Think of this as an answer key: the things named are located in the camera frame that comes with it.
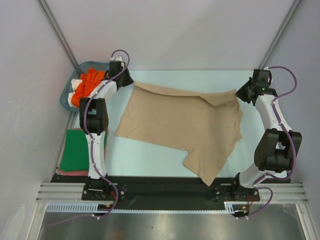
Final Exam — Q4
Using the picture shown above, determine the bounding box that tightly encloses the orange t shirt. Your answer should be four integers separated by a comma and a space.
72, 67, 106, 108

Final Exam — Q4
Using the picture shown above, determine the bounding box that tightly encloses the beige t shirt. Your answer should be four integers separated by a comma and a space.
115, 82, 243, 186

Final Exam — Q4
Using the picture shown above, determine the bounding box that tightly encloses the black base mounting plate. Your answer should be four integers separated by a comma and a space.
50, 174, 291, 212

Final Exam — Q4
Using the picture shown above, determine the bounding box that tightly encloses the left white cable duct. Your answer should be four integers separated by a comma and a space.
46, 203, 113, 213

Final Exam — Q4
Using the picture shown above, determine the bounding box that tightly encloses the white t shirt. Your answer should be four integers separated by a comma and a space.
67, 78, 83, 108

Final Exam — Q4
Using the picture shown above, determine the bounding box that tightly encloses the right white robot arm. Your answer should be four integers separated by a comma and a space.
230, 67, 302, 201

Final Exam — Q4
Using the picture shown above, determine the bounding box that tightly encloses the aluminium frame rail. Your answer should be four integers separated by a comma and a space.
36, 182, 308, 204

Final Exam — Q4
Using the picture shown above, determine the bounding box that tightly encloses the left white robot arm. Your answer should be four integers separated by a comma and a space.
79, 58, 134, 201

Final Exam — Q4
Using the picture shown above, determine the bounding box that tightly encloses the right white cable duct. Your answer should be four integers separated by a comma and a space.
224, 201, 253, 214

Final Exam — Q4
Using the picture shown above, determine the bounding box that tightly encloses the green folded t shirt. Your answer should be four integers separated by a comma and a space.
58, 128, 109, 177

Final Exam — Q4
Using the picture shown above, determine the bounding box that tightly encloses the white cable duct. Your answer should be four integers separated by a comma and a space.
46, 203, 113, 213
224, 201, 253, 214

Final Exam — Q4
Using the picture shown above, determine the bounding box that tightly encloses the teal plastic laundry basket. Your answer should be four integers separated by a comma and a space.
59, 61, 109, 113

